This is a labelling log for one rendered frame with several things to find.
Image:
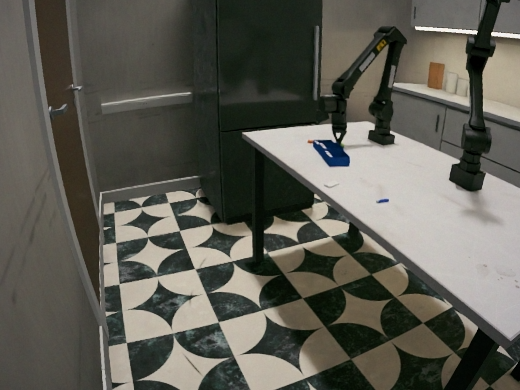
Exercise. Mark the blue rack of labelled bins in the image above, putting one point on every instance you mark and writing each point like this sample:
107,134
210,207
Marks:
332,153

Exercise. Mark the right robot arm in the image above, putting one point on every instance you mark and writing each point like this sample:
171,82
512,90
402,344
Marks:
340,88

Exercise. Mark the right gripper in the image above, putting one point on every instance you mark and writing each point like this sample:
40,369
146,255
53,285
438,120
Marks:
336,129

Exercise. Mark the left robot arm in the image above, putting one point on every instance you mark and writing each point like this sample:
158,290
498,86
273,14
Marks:
477,46

